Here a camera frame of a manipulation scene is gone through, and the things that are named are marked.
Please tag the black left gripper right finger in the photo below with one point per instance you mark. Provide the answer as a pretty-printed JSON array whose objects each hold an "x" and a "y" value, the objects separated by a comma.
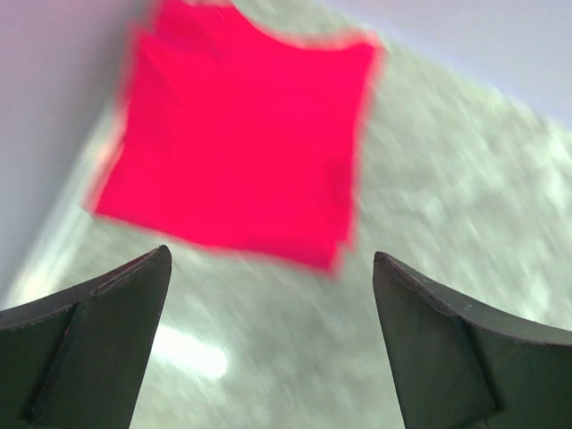
[{"x": 459, "y": 363}]

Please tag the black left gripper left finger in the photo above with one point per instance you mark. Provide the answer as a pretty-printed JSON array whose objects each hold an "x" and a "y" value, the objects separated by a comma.
[{"x": 77, "y": 358}]

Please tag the magenta red t shirt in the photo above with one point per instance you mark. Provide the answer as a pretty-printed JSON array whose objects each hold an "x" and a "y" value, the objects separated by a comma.
[{"x": 239, "y": 137}]

